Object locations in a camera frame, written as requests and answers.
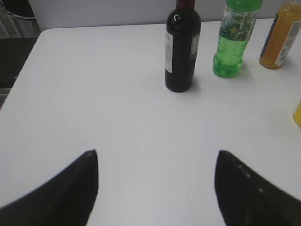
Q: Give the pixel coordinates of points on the yellow paper cup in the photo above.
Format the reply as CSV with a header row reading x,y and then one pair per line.
x,y
297,115

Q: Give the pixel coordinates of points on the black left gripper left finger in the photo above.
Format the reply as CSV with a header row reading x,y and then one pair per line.
x,y
65,200

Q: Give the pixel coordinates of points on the green plastic soda bottle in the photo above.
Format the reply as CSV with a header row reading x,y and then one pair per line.
x,y
236,28

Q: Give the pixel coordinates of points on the dark red wine bottle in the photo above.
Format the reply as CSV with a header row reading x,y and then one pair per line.
x,y
183,28

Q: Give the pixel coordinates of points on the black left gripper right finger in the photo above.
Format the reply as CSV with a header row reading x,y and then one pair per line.
x,y
245,198

